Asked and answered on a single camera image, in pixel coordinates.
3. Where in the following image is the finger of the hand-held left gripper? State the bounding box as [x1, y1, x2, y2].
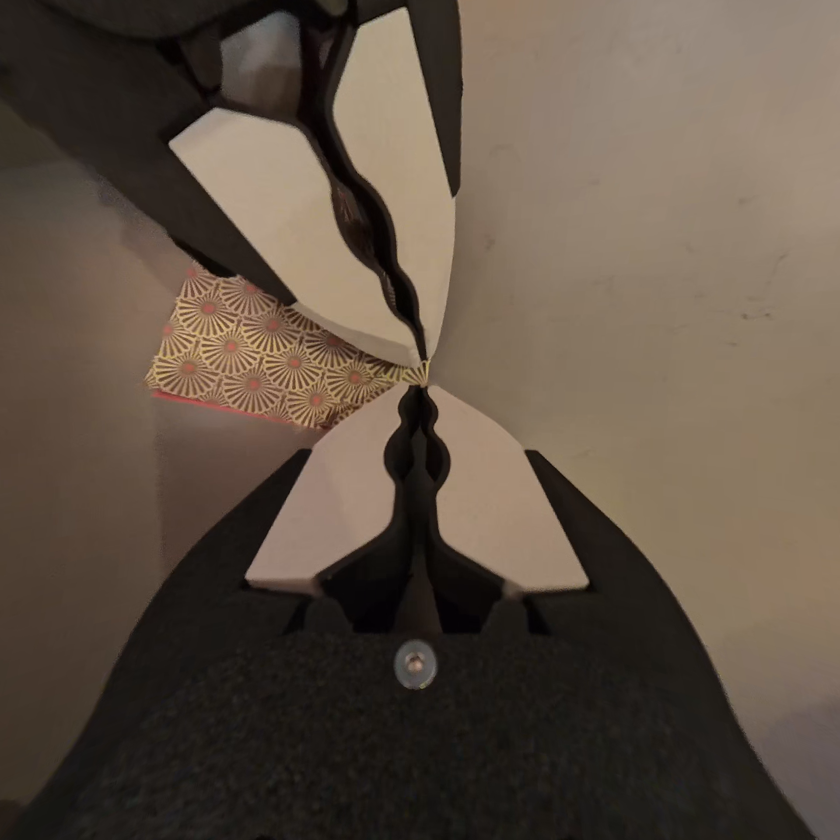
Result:
[167, 107, 427, 368]
[328, 5, 458, 365]

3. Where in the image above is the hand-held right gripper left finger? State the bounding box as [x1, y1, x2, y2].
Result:
[243, 387, 421, 635]

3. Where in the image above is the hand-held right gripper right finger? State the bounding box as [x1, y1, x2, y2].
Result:
[422, 387, 591, 635]

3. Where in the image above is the gold patterned origami paper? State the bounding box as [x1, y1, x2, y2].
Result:
[144, 262, 431, 432]

